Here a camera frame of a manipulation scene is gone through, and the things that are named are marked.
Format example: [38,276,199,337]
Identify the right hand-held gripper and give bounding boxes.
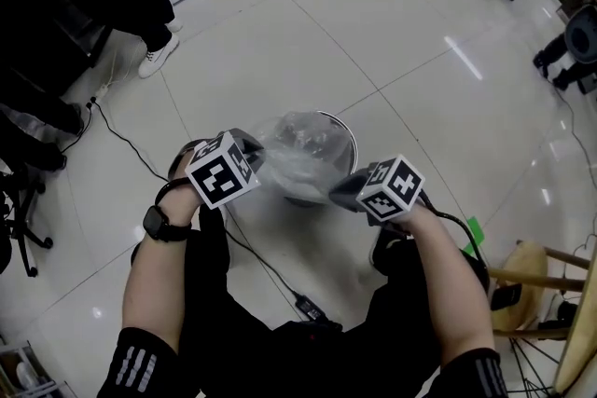
[327,154,426,227]

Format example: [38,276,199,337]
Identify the silver metal trash bin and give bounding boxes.
[272,109,361,210]

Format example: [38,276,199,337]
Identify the person's left forearm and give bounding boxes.
[121,207,206,355]

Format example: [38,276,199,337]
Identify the person's right shoe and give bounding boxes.
[368,223,408,269]

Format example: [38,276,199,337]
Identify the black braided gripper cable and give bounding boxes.
[417,190,491,295]

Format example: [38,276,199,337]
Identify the black wrist watch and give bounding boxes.
[142,203,193,244]

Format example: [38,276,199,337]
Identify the clear plastic bag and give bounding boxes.
[253,109,358,201]

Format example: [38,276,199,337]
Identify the black glass-door fridge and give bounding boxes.
[0,0,114,95]

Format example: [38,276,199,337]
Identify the person's right forearm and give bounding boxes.
[390,202,496,369]

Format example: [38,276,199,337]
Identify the wooden stool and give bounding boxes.
[487,241,593,341]

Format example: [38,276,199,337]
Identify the person's left hand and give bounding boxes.
[160,150,210,226]

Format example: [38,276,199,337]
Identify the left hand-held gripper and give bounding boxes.
[184,127,268,211]

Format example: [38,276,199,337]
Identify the green floor tape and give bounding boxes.
[460,215,487,258]

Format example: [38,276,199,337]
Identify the black power adapter with cable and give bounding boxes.
[88,97,344,330]

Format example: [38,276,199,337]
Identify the person's black shorts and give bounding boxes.
[130,205,491,341]

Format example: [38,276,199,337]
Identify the wooden table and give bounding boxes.
[551,241,597,398]

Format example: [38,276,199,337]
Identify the person's black striped shirt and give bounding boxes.
[95,320,509,398]

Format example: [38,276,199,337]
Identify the white power strip with cable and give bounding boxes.
[90,36,144,104]

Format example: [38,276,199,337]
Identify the gray mesh chair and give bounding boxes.
[562,3,597,64]

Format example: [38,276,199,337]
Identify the wire shelf rack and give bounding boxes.
[0,339,79,398]

